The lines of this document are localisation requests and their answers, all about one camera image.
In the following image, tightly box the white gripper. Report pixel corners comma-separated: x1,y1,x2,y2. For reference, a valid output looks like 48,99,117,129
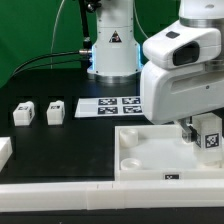
140,62,224,143

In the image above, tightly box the white square tabletop tray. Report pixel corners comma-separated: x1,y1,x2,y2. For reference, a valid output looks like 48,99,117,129
114,125,224,181

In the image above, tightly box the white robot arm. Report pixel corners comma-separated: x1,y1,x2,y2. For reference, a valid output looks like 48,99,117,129
140,0,224,141

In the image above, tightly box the white sheet with markers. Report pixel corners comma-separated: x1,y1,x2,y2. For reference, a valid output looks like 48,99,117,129
75,96,142,118

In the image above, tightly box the white left obstacle block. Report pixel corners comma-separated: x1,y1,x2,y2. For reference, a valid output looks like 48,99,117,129
0,137,13,172

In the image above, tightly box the white front barrier wall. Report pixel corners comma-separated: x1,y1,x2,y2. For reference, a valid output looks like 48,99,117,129
0,179,224,212

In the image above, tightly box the grey thin cable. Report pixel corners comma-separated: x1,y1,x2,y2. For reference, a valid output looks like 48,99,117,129
49,0,67,70

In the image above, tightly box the black cable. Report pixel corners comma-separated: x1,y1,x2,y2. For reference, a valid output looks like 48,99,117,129
11,49,93,78

